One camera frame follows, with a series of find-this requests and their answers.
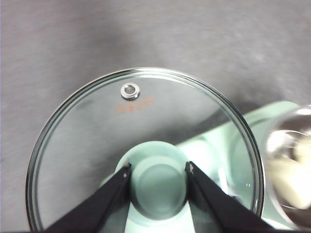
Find smooth white cylindrical bun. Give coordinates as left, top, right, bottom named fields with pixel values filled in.
left=269, top=157, right=310, bottom=210

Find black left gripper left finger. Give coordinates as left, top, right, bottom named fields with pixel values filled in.
left=40, top=162, right=132, bottom=233

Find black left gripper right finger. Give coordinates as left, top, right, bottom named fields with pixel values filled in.
left=184, top=161, right=280, bottom=233

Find ridged white bun green specks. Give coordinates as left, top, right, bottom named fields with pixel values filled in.
left=291, top=138, right=311, bottom=166

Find glass pot lid green knob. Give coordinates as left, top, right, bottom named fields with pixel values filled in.
left=25, top=67, right=265, bottom=233

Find mint green breakfast machine base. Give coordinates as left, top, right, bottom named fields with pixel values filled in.
left=174, top=100, right=311, bottom=233

